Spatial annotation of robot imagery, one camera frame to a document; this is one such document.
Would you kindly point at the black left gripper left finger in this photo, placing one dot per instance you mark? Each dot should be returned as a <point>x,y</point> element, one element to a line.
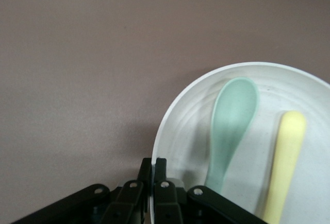
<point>123,203</point>

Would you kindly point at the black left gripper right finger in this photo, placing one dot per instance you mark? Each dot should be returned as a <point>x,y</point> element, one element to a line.
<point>167,203</point>

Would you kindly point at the white round ridged plate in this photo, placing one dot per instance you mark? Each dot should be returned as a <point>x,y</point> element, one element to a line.
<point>283,85</point>

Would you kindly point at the pale green plastic spoon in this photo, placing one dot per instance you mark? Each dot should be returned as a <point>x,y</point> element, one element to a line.
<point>232,110</point>

